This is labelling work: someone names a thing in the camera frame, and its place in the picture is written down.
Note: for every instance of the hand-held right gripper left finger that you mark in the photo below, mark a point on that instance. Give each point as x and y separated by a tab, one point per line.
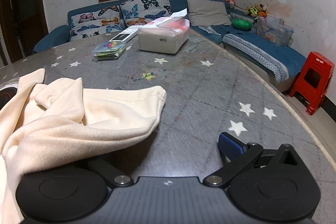
113	174

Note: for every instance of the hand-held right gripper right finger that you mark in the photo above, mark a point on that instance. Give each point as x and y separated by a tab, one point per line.
231	146

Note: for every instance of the cream garment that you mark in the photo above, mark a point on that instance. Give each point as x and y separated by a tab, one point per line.
65	129

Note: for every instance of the grey star-print table mat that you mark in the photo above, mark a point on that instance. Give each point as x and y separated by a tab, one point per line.
197	82

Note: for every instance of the patterned grey sofa cover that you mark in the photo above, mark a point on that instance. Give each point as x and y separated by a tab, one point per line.
257	53

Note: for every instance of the red plastic stool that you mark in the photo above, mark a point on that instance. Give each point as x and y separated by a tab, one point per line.
309	82

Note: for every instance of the blue corner sofa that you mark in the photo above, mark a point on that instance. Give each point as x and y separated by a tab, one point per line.
273	48

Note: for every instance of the clear bag of toys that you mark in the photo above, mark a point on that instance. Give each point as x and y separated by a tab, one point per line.
109	52

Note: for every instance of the green plastic basin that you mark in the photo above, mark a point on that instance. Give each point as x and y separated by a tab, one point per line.
241	24

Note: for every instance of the large clear storage bin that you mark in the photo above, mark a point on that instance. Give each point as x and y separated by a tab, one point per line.
274	29

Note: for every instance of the white storage box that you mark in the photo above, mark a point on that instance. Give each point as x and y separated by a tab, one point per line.
160	43

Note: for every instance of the round black induction cooker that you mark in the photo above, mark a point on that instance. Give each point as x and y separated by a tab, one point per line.
8	98

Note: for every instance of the pink tissue packet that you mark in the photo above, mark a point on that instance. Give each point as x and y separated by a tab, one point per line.
170	27

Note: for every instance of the white tablet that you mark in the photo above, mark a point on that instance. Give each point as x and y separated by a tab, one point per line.
119	38

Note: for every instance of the plain grey cushion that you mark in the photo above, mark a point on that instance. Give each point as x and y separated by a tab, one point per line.
207	11

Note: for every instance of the yellow orange plush toy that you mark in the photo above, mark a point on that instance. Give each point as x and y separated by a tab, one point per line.
256	10

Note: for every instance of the white paper sheet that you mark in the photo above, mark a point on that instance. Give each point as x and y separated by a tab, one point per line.
178	14

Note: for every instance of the wide butterfly print cushion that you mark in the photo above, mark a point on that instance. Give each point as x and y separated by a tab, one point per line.
94	22

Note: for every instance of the square butterfly print cushion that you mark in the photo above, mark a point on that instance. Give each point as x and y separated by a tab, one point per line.
147	7

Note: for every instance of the dark wooden door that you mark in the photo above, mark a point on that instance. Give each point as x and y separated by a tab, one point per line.
23	3

